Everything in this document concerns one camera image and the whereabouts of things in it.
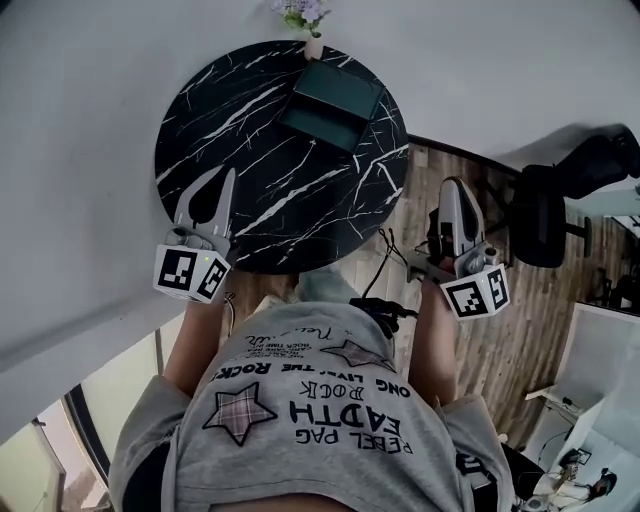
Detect white cabinet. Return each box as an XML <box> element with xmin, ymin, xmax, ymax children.
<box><xmin>562</xmin><ymin>301</ymin><xmax>640</xmax><ymax>406</ymax></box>

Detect black cable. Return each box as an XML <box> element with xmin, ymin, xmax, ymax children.
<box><xmin>362</xmin><ymin>227</ymin><xmax>409</xmax><ymax>301</ymax></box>

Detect black window frame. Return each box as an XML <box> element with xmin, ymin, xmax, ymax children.
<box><xmin>62</xmin><ymin>383</ymin><xmax>112</xmax><ymax>496</ymax></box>

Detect black office chair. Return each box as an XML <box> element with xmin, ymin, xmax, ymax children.
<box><xmin>479</xmin><ymin>123</ymin><xmax>640</xmax><ymax>269</ymax></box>

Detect person's right forearm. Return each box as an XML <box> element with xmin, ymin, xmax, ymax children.
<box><xmin>403</xmin><ymin>279</ymin><xmax>459</xmax><ymax>406</ymax></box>

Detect purple flower bouquet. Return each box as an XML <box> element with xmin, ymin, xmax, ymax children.
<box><xmin>269</xmin><ymin>0</ymin><xmax>331</xmax><ymax>39</ymax></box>

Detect black printed strap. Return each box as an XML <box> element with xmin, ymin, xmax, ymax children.
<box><xmin>457</xmin><ymin>449</ymin><xmax>501</xmax><ymax>494</ymax></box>

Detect grey printed t-shirt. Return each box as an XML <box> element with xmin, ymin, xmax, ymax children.
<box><xmin>108</xmin><ymin>299</ymin><xmax>514</xmax><ymax>512</ymax></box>

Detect spare hand-held gripper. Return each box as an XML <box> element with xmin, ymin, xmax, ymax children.
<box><xmin>563</xmin><ymin>447</ymin><xmax>592</xmax><ymax>482</ymax></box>

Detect person's left forearm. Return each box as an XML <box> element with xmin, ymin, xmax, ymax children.
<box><xmin>163</xmin><ymin>294</ymin><xmax>232</xmax><ymax>399</ymax></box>

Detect black marble round table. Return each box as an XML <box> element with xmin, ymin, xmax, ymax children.
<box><xmin>153</xmin><ymin>42</ymin><xmax>412</xmax><ymax>275</ymax></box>

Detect light grey trousers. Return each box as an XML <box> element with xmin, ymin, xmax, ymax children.
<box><xmin>259</xmin><ymin>264</ymin><xmax>346</xmax><ymax>309</ymax></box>

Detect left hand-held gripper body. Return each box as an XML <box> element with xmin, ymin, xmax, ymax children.
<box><xmin>152</xmin><ymin>227</ymin><xmax>233</xmax><ymax>305</ymax></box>

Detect dark green box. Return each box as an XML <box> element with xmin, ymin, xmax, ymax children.
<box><xmin>291</xmin><ymin>58</ymin><xmax>389</xmax><ymax>124</ymax></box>

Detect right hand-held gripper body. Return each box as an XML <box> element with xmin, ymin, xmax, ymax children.
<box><xmin>408</xmin><ymin>234</ymin><xmax>511</xmax><ymax>321</ymax></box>

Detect white desk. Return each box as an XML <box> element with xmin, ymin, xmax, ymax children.
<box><xmin>524</xmin><ymin>384</ymin><xmax>640</xmax><ymax>512</ymax></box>

